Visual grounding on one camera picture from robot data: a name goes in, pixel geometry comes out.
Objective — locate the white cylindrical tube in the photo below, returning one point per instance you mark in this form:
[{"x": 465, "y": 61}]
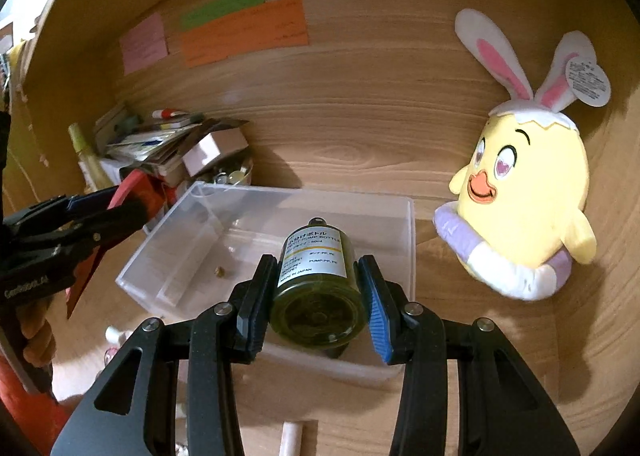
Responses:
[{"x": 291, "y": 438}]

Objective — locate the small white object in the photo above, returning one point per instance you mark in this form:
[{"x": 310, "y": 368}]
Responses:
[{"x": 116, "y": 334}]

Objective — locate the pink sticky note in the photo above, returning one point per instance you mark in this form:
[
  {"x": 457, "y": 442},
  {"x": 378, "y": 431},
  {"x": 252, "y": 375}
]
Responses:
[{"x": 143, "y": 43}]

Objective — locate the pile of papers and booklets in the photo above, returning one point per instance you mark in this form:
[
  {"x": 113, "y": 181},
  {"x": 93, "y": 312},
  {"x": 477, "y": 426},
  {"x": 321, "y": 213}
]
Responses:
[{"x": 145, "y": 141}]

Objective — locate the orange sticky note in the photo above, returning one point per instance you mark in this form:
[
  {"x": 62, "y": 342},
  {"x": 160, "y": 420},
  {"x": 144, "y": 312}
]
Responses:
[{"x": 245, "y": 33}]

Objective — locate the dark green pump bottle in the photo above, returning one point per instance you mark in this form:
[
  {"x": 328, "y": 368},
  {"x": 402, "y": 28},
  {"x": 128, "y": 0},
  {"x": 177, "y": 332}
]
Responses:
[{"x": 320, "y": 286}]

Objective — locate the small cardboard box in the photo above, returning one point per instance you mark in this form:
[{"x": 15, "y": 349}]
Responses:
[{"x": 215, "y": 148}]

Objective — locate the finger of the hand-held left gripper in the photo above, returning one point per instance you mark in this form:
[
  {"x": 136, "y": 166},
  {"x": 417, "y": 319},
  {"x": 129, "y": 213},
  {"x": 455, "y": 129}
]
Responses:
[
  {"x": 120, "y": 221},
  {"x": 90, "y": 201}
]

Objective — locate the clear plastic storage bin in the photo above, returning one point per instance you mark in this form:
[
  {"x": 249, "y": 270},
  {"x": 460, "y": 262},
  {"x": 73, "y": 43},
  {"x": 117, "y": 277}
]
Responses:
[{"x": 350, "y": 216}]

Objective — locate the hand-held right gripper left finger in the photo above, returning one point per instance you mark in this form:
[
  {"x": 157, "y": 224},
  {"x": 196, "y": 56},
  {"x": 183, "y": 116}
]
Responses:
[{"x": 255, "y": 308}]

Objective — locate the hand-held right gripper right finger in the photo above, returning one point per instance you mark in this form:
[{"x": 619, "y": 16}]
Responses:
[{"x": 375, "y": 311}]

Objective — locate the person's left hand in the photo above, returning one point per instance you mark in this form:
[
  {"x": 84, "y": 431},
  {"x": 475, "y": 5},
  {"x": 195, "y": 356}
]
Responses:
[{"x": 39, "y": 333}]

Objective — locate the shiny red packet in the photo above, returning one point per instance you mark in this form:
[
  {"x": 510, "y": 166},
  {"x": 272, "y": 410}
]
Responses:
[{"x": 142, "y": 186}]

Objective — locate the yellow chick plush toy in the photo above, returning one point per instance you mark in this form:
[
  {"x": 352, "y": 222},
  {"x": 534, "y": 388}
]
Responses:
[{"x": 525, "y": 186}]

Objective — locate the green sticky note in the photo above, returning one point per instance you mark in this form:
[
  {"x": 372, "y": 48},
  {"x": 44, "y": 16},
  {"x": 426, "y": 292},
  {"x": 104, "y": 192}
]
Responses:
[{"x": 220, "y": 8}]

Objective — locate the yellow-green squeeze bottle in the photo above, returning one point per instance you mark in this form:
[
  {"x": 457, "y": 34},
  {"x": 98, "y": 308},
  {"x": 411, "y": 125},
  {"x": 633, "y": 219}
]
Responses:
[{"x": 92, "y": 161}]

